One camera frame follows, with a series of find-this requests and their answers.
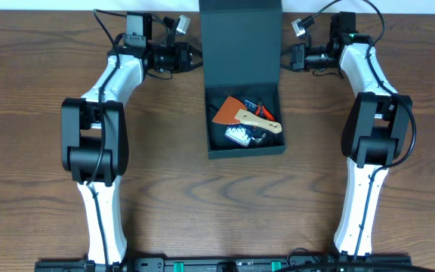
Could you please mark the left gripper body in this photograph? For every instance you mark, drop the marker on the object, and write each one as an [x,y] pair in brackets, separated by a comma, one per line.
[183,56]

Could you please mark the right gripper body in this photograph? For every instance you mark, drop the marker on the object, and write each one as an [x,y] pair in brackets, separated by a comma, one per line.
[311,59]

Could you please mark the dark green box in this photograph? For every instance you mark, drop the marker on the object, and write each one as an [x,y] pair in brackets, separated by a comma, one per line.
[241,44]

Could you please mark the red handled pliers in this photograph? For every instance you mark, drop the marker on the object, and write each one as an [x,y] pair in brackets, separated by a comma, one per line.
[263,112]

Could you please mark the orange scraper wooden handle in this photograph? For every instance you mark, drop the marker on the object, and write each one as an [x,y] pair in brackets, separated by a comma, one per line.
[234,112]

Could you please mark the small claw hammer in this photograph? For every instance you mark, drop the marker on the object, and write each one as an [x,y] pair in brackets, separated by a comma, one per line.
[260,139]

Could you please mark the blue screwdriver bit set case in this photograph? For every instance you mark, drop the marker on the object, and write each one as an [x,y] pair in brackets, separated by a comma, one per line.
[240,134]

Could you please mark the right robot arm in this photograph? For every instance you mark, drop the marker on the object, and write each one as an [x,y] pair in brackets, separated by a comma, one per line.
[375,130]

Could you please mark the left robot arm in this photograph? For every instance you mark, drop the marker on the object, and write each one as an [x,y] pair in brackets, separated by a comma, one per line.
[94,140]

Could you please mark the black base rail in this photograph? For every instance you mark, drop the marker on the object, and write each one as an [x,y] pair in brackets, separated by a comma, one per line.
[188,265]

